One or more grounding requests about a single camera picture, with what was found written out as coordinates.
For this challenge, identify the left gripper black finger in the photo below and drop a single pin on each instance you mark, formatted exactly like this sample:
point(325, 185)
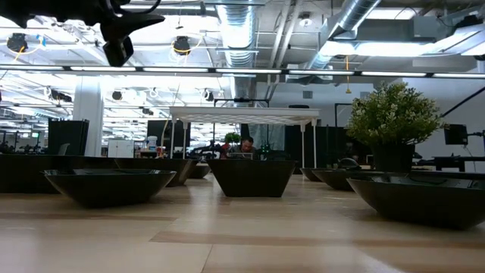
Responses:
point(136, 24)

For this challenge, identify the black leaf-shaped mini plate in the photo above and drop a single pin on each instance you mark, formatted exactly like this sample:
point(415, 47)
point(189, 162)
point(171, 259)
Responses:
point(201, 171)
point(308, 174)
point(424, 204)
point(337, 181)
point(110, 189)

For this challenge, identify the black ceiling spotlight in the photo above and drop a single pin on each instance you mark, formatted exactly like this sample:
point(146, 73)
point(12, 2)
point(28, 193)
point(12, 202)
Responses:
point(17, 42)
point(182, 45)

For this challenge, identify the black display panel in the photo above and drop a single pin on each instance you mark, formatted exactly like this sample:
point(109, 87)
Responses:
point(155, 132)

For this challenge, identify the white storage cabinet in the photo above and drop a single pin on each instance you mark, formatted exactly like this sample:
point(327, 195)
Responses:
point(120, 148)

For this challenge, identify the black storage cabinet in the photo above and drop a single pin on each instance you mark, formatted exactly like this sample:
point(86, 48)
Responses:
point(68, 136)

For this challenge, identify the grey background chair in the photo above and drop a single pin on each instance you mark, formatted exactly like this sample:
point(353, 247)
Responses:
point(63, 149)

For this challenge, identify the long ceiling light strip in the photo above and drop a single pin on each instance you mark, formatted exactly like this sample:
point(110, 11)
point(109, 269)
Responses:
point(246, 71)

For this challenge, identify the white lattice shelf rack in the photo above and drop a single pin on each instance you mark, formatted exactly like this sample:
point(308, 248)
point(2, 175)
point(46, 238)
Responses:
point(246, 115)

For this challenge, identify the small green background plant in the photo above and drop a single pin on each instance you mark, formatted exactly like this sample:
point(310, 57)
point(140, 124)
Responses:
point(232, 137)

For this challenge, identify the person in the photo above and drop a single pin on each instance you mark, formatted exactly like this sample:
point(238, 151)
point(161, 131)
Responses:
point(247, 146)

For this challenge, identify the grey laptop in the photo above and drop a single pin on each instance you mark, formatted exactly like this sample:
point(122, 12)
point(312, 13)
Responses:
point(239, 155)

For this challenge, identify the black room partition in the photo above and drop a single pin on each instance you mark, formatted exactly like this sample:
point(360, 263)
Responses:
point(329, 144)

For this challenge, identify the green potted plant black pot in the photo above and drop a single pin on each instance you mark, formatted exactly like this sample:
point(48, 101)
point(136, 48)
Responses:
point(394, 121)

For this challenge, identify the black computer monitor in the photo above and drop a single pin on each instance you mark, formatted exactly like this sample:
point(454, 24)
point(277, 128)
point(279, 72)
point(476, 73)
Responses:
point(455, 134)

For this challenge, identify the black background desk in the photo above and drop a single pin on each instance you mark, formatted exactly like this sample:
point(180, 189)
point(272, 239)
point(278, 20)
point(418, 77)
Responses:
point(454, 161)

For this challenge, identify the silver vertical ventilation duct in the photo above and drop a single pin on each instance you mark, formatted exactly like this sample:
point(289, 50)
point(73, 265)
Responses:
point(238, 34)

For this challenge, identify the silver slanted ventilation duct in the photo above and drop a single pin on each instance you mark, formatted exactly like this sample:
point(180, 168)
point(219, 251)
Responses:
point(356, 15)

